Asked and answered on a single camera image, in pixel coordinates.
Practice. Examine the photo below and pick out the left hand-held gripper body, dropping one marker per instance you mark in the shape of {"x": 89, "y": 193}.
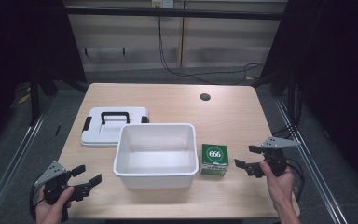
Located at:
{"x": 52, "y": 174}

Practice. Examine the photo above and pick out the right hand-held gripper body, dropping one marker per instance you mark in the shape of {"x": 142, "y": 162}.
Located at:
{"x": 276, "y": 161}

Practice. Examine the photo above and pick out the green cardboard box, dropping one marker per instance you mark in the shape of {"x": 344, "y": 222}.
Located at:
{"x": 215, "y": 154}

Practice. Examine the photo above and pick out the white plastic storage bin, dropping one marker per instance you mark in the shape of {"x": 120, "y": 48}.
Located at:
{"x": 157, "y": 155}

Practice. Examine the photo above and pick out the person's right hand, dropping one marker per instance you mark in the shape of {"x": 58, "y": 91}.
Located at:
{"x": 281, "y": 188}

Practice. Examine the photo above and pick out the person's left hand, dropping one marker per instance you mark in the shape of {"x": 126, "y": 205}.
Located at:
{"x": 51, "y": 213}

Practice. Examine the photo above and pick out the small black stick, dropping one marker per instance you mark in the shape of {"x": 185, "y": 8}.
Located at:
{"x": 57, "y": 130}

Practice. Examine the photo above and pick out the black metal stand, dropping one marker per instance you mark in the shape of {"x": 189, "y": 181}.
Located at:
{"x": 293, "y": 96}
{"x": 34, "y": 99}

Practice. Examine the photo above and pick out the black curtain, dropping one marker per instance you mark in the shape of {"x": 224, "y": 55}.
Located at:
{"x": 332, "y": 62}
{"x": 21, "y": 40}

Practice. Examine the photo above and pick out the metal floor rail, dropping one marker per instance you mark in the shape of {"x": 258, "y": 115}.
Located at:
{"x": 310, "y": 161}
{"x": 9, "y": 168}

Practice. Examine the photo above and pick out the black horizontal frame bar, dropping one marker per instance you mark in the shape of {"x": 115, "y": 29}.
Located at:
{"x": 167, "y": 13}

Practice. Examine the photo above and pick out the white wall outlet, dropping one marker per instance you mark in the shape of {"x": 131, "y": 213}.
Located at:
{"x": 162, "y": 3}

